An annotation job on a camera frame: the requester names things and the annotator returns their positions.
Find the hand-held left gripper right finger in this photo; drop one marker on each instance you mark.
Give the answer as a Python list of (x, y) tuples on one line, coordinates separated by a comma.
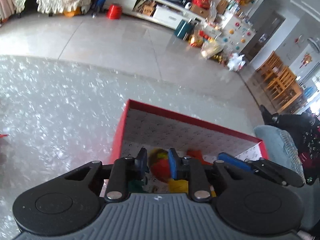
[(175, 164)]

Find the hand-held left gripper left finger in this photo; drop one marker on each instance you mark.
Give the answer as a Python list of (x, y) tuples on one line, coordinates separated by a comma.
[(142, 161)]

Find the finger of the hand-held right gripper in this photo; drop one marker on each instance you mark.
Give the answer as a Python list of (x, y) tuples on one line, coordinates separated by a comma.
[(235, 161)]

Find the red yellow egg toy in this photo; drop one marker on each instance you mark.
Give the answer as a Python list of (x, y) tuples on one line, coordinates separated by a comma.
[(160, 165)]

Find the red cardboard box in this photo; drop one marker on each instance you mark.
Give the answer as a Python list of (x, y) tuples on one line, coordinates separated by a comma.
[(175, 127)]

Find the red dinosaur toy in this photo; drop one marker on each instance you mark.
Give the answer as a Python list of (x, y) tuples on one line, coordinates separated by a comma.
[(3, 135)]

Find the grey blue cushion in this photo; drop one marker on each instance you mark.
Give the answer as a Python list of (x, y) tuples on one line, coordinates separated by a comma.
[(277, 142)]

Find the black shoe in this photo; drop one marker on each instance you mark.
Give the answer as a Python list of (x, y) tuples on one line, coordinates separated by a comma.
[(268, 116)]

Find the dark floral clothing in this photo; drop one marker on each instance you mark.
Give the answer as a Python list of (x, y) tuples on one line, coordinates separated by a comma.
[(310, 145)]

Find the wooden chairs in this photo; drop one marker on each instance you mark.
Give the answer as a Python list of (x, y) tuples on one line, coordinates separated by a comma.
[(280, 82)]

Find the white plastic bag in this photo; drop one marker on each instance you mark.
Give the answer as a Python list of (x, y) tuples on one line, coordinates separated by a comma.
[(236, 62)]

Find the pile of gift packages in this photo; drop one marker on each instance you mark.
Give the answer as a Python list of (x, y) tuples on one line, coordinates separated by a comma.
[(207, 46)]

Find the white cabinet coloured knobs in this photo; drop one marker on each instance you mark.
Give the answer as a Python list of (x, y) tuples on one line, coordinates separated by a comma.
[(237, 33)]

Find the teal bin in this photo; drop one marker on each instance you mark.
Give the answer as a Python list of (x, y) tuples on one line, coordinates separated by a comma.
[(183, 30)]

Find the white fan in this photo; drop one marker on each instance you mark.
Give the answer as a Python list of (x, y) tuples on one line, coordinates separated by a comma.
[(314, 45)]

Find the white television cabinet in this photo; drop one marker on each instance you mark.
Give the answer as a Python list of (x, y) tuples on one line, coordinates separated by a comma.
[(162, 12)]

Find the brown cardboard box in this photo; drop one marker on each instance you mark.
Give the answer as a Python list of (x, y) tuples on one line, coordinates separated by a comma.
[(149, 9)]

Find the orange floor toy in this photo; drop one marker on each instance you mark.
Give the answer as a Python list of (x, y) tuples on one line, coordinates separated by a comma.
[(72, 12)]

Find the pink curtain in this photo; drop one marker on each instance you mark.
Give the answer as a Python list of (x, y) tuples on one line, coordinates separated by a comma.
[(6, 0)]

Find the red knot wall ornament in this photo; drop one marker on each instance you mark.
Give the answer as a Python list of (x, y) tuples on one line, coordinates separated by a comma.
[(306, 60)]

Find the white security camera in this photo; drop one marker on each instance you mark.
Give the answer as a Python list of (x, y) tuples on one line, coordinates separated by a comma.
[(188, 5)]

